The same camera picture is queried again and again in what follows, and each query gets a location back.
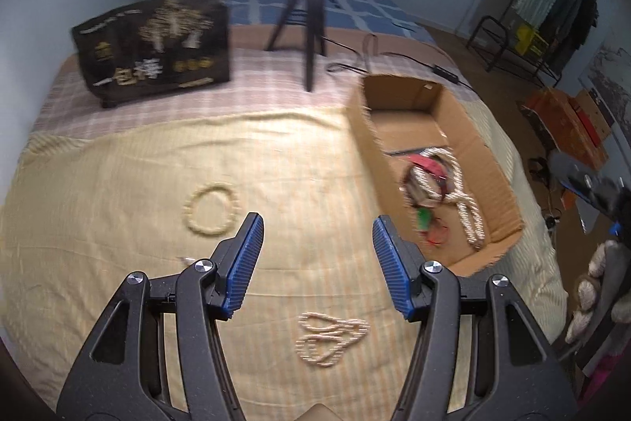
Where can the red strap wristwatch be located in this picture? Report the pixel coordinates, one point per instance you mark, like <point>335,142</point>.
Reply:
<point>425,182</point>

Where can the black object on floor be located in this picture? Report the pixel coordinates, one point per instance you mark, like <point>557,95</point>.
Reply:
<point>539,171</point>

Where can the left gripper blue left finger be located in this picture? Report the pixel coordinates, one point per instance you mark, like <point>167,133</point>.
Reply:
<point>235,260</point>

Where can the dark hanging clothes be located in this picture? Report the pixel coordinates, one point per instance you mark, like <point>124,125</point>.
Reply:
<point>566,28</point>

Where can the yellow black box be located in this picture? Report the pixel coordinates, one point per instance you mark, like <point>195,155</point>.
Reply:
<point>529,42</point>

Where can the black clothes rack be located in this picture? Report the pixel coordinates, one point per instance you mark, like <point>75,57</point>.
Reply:
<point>493,39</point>

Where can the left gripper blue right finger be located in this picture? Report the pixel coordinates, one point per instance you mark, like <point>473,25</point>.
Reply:
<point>400,261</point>

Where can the black tripod stand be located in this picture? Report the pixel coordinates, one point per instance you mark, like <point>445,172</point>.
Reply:
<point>314,24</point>

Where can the pink plaid bed sheet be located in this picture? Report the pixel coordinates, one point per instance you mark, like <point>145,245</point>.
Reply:
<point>264,97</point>

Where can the black printed snack bag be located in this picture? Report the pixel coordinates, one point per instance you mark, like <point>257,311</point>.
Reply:
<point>154,48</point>

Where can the wall landscape painting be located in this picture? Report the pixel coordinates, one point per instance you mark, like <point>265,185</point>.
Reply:
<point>609,75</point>

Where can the open cardboard box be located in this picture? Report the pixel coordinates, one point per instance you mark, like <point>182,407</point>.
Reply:
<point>393,117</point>

